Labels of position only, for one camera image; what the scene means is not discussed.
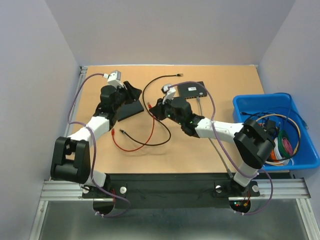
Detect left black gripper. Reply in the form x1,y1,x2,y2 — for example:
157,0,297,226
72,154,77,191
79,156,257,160
112,81,142,112

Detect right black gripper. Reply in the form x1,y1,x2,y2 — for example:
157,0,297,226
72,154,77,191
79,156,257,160
149,95,184,126

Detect red ethernet cable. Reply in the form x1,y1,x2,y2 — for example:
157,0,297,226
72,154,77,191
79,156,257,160
111,101,155,152

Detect black ethernet cable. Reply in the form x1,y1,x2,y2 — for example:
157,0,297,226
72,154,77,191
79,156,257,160
119,73,184,147

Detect black network switch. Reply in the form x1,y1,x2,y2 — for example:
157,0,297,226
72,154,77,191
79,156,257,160
177,81,207,99

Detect grey ethernet cable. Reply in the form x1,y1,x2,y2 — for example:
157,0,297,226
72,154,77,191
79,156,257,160
196,97,233,178

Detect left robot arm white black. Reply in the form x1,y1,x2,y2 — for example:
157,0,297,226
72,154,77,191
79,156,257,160
50,81,142,197

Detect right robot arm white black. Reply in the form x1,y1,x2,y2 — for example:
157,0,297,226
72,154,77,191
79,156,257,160
149,97,275,195

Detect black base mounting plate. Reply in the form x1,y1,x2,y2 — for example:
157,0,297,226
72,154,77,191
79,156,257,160
78,173,291,210

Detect blue plastic bin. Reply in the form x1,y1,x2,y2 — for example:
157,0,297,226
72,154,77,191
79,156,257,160
232,92,320,171

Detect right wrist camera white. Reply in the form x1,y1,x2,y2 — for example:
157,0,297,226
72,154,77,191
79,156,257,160
161,83,176,105

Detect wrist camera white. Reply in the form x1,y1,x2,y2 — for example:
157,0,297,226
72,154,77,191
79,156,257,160
161,83,176,105
103,70,124,88

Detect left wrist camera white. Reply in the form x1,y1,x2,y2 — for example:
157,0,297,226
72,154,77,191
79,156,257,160
103,70,124,88

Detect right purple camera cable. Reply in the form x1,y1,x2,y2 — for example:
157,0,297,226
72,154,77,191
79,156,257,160
163,81,273,216

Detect purple camera cable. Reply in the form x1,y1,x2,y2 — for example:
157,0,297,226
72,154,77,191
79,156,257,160
67,72,131,218
163,81,273,216

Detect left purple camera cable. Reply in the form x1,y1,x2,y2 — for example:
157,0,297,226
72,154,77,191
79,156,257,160
67,72,131,218

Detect coiled coloured wires bundle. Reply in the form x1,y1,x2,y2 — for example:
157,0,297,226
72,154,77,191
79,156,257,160
266,129,301,166

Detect aluminium frame rail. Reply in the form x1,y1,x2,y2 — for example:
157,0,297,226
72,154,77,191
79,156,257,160
28,65,320,240

